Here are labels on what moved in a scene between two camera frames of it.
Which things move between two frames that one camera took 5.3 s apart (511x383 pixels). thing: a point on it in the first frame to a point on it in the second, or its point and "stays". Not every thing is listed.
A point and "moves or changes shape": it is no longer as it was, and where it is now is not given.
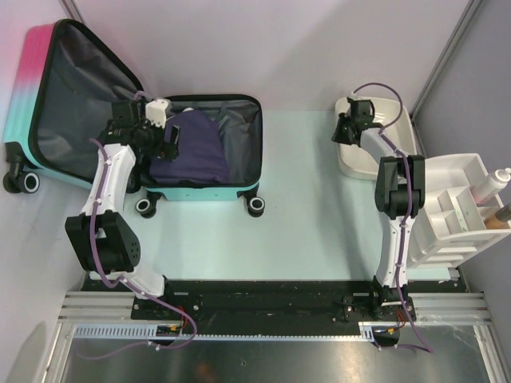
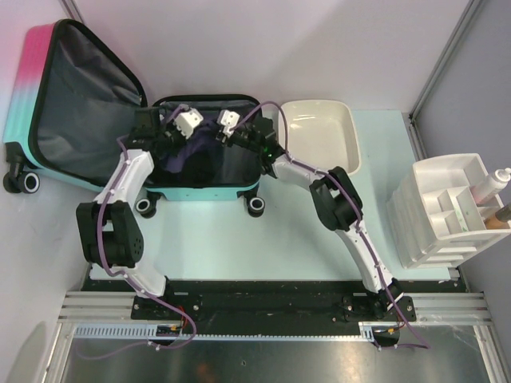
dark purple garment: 201,155 moves or changes shape
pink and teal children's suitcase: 62,95 stays
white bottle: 488,186 stays
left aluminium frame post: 72,9 stays
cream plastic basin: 356,161 to 321,134
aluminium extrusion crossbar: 427,307 stays
